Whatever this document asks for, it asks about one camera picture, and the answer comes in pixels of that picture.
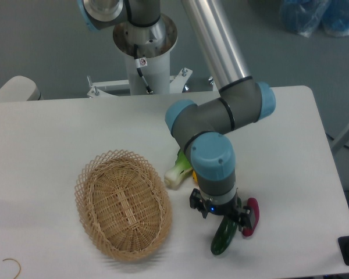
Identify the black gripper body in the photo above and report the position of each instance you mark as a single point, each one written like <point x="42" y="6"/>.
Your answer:
<point x="229" y="209"/>

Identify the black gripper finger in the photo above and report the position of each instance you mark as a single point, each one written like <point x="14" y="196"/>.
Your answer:
<point x="196" y="202"/>
<point x="246" y="219"/>

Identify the dark green cucumber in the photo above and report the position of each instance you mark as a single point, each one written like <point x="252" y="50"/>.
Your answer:
<point x="223" y="236"/>

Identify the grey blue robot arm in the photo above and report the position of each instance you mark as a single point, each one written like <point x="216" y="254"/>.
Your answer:
<point x="200" y="130"/>

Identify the purple eggplant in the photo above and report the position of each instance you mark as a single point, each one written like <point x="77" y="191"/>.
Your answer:
<point x="253" y="204"/>

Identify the yellow bell pepper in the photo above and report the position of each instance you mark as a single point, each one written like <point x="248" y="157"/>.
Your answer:
<point x="194" y="177"/>

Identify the green bok choy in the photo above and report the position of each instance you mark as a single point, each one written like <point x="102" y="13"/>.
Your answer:
<point x="182" y="168"/>

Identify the woven wicker basket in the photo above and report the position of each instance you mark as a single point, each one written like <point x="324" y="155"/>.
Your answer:
<point x="123" y="206"/>

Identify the white chair back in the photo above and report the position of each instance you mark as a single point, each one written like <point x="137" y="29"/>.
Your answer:
<point x="20" y="89"/>

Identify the blue plastic bag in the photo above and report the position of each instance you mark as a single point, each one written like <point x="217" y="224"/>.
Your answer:
<point x="304" y="17"/>

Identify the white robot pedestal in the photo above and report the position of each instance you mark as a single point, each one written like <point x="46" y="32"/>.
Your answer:
<point x="146" y="52"/>

